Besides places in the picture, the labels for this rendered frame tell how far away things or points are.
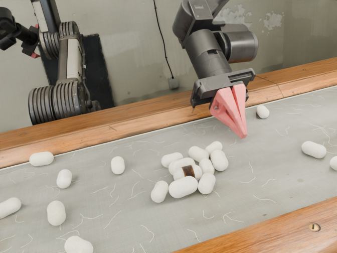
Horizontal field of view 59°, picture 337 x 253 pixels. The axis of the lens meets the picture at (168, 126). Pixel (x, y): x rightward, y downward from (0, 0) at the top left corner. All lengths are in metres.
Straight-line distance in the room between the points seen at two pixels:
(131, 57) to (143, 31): 0.23
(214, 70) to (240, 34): 0.11
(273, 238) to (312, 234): 0.03
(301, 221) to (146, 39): 2.28
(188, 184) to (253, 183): 0.08
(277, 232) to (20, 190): 0.35
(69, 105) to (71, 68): 0.14
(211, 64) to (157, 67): 2.05
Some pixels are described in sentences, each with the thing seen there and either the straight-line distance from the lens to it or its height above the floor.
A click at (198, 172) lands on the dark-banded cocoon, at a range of 0.39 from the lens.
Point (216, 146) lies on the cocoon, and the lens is 0.45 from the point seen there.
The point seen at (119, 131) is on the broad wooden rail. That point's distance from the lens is 0.55.
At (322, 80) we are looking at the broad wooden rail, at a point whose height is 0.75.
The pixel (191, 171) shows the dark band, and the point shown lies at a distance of 0.39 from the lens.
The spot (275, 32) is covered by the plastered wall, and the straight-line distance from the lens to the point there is 3.01.
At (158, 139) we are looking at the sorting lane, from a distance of 0.52.
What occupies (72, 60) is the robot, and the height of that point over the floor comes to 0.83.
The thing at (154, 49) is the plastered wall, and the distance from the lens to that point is 2.52.
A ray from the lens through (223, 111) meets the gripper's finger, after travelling 0.51.
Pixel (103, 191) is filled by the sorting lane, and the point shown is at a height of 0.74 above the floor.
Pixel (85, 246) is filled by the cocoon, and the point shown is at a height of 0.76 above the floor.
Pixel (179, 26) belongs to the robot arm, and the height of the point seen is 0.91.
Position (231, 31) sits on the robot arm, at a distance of 0.59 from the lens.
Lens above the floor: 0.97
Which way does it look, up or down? 24 degrees down
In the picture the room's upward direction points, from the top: 9 degrees counter-clockwise
